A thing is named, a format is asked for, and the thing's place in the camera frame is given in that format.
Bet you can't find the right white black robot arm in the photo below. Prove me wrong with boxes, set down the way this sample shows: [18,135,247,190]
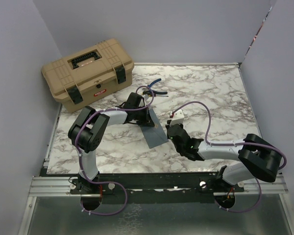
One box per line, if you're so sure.
[166,124,284,191]

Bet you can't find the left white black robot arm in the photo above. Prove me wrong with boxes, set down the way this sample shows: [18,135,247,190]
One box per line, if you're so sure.
[68,93,155,194]

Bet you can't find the blue handled pliers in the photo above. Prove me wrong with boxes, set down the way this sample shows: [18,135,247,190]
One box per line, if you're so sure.
[148,78,162,88]

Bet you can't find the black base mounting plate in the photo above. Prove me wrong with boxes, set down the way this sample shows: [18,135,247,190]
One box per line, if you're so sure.
[70,172,244,204]

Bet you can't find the grey paper envelope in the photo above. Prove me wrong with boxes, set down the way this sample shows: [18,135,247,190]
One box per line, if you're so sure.
[140,109,169,149]

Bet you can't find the aluminium frame rail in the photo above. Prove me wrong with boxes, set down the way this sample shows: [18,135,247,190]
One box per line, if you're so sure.
[29,175,289,197]

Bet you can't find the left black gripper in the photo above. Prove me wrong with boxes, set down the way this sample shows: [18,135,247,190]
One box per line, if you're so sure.
[133,105,154,126]

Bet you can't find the tan plastic toolbox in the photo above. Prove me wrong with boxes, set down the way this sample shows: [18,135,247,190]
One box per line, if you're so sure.
[41,39,134,113]

